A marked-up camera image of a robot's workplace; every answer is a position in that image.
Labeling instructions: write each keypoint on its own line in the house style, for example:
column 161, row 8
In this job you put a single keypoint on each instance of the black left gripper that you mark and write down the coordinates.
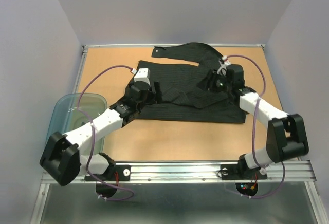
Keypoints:
column 152, row 95

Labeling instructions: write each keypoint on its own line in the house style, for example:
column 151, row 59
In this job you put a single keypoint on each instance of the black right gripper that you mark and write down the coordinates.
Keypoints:
column 207, row 82

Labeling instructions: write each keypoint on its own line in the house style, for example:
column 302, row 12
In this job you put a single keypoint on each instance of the black pinstriped long sleeve shirt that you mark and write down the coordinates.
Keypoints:
column 182, row 100

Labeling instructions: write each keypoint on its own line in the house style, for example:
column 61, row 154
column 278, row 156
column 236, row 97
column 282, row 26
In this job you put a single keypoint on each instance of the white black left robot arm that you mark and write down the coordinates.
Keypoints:
column 63, row 158

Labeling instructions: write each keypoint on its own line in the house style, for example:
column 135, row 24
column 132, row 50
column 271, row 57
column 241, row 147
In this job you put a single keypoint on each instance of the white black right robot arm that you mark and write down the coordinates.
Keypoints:
column 286, row 135

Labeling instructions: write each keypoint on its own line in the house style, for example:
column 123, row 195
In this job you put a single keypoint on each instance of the clear teal plastic bin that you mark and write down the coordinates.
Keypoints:
column 69, row 112

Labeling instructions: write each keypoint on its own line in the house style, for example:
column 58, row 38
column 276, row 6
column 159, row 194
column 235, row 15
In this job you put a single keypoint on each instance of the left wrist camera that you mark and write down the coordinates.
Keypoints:
column 142, row 74

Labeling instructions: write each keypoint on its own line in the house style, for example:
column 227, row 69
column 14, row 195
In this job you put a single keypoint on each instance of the aluminium front mounting rail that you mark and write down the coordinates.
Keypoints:
column 206, row 172

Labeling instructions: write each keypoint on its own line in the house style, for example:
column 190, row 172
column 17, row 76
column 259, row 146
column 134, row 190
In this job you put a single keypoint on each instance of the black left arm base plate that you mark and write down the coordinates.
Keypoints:
column 110, row 172

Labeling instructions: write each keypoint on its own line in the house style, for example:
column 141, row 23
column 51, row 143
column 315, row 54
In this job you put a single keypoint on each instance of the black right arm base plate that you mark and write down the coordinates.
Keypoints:
column 235, row 172

